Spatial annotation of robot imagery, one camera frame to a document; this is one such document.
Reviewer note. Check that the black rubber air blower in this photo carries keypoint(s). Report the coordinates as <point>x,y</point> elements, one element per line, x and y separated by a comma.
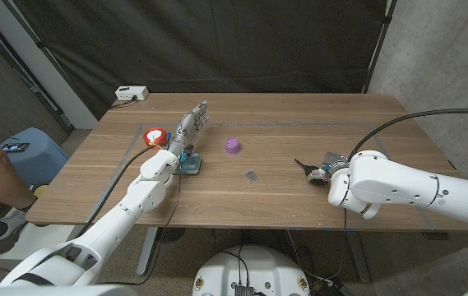
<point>305,166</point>

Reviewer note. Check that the white power strip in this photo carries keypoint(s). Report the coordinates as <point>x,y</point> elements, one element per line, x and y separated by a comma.
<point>131,93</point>

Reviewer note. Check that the black smartphone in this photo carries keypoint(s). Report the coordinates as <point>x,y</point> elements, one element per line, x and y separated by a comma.
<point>15,147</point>

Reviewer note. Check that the yellow round object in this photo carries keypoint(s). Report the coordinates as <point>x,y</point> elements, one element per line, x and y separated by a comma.
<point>41,191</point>

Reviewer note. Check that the black backdrop stand pole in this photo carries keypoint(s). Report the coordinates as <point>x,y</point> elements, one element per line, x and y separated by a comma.
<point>377,49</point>

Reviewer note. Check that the grey and black sneaker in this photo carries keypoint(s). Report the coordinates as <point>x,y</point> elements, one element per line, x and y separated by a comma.
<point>5,230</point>

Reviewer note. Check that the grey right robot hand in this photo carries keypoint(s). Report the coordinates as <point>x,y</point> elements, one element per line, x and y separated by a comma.
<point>332,161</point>

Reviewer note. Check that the red tape roll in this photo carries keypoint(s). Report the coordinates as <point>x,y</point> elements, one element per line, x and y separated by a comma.
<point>154,137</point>

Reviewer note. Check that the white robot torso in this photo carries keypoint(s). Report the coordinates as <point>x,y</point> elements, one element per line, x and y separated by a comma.
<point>252,269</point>

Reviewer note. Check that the purple cup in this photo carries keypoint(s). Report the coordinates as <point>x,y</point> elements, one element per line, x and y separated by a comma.
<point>233,146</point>

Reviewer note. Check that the white floor platform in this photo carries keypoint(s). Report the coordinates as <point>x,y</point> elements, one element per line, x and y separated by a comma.
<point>40,244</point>

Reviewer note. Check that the blue plastic stool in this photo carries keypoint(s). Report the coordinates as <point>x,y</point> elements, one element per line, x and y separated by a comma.
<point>32,158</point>

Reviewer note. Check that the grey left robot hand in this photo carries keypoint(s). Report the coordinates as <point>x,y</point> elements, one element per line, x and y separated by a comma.
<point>187,130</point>

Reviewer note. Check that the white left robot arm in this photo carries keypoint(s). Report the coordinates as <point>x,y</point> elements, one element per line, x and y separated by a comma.
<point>118,218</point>

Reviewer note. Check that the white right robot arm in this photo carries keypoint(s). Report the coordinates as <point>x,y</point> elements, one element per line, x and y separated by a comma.
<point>406,185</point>

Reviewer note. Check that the grey table leg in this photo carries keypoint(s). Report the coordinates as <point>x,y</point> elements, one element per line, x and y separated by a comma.
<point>146,251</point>
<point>358,257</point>

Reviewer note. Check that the small dark metal clip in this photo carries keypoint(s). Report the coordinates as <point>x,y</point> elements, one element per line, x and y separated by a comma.
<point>251,175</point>

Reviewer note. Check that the black backdrop cloth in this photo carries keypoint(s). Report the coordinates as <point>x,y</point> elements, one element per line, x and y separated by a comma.
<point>217,41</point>

